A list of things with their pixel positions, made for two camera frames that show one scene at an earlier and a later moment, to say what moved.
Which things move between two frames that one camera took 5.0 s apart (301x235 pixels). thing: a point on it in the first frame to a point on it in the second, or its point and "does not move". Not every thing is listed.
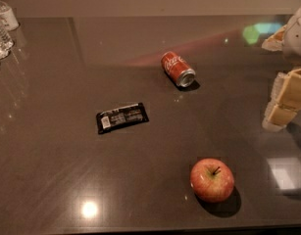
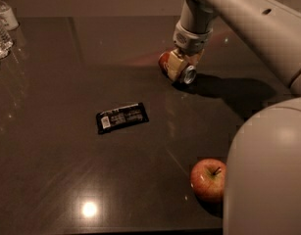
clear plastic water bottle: [2, 41] does not move
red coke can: [177, 70] does not move
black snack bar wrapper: [121, 117] does not move
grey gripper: [296, 38] to [191, 40]
